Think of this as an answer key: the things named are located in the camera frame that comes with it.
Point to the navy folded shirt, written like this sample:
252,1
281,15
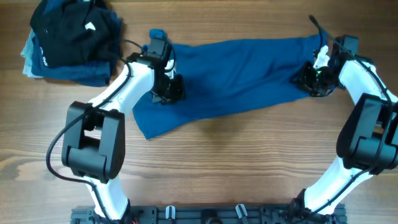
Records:
93,73

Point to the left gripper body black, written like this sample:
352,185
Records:
171,90

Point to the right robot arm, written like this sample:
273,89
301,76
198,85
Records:
367,143

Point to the left white rail clip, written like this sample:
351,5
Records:
170,212

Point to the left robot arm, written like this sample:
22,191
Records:
94,144

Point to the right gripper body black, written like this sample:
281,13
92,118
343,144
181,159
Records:
311,81

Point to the light grey folded shirt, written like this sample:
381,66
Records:
26,53

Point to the blue t-shirt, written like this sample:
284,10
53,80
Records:
229,77

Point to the black folded shirt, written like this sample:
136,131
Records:
72,33

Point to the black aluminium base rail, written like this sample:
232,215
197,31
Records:
268,213

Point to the right white rail clip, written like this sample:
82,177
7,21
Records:
241,211

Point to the white rail clip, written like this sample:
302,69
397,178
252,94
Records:
241,211
170,212

